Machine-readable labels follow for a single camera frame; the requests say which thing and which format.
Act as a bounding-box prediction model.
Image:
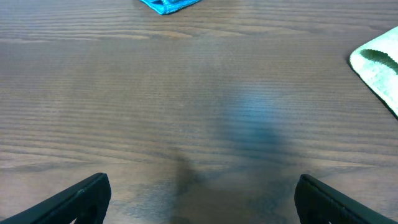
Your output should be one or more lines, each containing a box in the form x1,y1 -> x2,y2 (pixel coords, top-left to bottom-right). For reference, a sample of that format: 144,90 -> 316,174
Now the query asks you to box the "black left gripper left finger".
1,173 -> 111,224

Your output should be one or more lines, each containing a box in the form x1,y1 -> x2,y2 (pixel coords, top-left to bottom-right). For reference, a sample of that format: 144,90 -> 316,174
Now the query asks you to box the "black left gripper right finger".
294,174 -> 397,224

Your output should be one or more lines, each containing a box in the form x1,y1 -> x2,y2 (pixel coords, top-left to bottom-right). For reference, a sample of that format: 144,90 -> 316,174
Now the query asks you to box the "green cloth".
349,27 -> 397,114

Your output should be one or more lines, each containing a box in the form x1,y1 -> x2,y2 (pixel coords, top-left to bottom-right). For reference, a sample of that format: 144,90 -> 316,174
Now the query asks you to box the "folded blue cloth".
140,0 -> 201,15

